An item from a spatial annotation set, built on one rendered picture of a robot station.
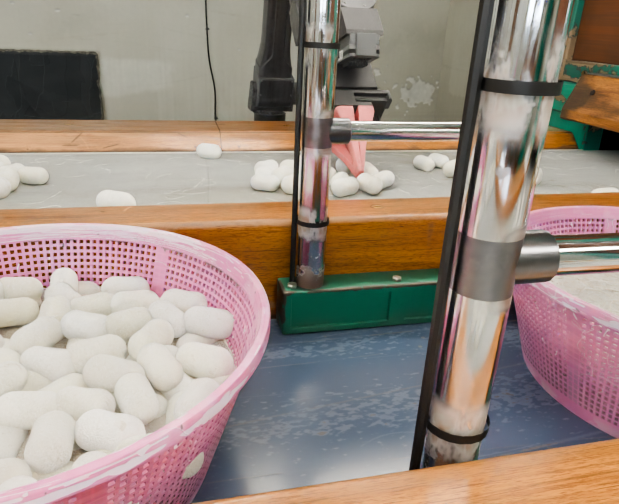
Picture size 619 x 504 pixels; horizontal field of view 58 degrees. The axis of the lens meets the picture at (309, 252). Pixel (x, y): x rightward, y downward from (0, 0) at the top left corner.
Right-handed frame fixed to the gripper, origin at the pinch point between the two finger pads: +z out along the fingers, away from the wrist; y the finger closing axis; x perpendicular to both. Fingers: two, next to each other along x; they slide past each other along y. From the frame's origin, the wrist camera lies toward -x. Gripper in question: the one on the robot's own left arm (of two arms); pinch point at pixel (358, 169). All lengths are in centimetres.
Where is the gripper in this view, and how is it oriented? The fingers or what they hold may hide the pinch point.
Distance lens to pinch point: 65.1
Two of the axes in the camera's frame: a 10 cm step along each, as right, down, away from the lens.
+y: 9.7, -0.5, 2.5
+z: 1.6, 8.9, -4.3
